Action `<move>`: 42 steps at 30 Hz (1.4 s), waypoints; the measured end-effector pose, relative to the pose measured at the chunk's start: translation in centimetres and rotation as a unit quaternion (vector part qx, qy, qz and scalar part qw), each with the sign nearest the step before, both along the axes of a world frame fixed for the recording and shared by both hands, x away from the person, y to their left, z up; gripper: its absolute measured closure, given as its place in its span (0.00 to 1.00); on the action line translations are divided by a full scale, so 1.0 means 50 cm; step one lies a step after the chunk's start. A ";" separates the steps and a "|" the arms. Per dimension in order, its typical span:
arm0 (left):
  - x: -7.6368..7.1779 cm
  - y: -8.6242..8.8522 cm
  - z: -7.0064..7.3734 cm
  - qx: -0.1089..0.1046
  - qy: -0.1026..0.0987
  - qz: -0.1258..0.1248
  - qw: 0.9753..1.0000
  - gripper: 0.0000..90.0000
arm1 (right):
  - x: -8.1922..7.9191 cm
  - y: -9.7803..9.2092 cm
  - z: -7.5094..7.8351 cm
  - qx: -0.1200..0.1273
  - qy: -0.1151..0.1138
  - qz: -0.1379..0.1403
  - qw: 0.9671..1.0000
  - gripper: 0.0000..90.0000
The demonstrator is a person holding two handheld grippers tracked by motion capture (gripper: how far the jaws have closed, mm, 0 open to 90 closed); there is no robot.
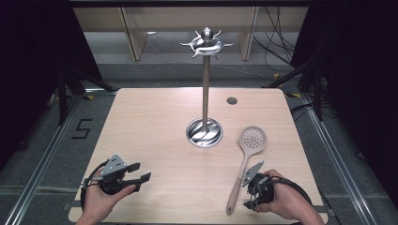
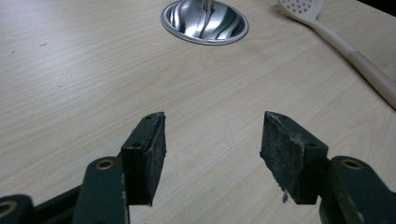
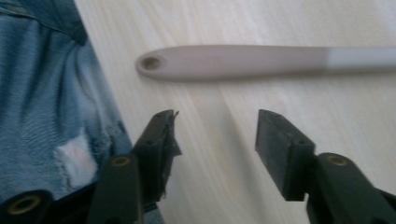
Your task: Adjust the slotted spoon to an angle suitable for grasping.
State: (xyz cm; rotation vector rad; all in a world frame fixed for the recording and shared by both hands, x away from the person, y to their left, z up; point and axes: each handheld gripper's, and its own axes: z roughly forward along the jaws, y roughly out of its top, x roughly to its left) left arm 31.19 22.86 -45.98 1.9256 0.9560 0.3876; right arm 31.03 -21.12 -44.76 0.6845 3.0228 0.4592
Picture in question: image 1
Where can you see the metal utensil rack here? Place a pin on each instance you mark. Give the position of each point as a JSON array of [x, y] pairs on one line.
[[205, 93]]

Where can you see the black metal stand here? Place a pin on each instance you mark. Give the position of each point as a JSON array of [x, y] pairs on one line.
[[317, 90], [62, 93]]

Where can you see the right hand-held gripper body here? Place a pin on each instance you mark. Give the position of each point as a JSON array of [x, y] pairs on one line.
[[261, 189]]

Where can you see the beige slotted spoon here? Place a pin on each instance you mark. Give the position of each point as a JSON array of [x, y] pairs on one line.
[[252, 139]]

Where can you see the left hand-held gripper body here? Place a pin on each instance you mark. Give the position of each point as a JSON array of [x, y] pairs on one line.
[[114, 167]]

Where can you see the black curtain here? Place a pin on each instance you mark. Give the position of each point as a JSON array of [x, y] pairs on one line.
[[359, 78], [34, 62]]

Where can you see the person's right hand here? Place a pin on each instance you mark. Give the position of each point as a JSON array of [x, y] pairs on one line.
[[287, 200]]

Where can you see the person's left hand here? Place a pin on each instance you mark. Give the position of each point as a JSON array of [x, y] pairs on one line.
[[98, 203]]

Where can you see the aluminium floor rail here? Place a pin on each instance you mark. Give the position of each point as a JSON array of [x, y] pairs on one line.
[[37, 175], [341, 168]]

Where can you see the light wooden shelf unit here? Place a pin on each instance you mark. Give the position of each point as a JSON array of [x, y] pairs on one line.
[[133, 37]]

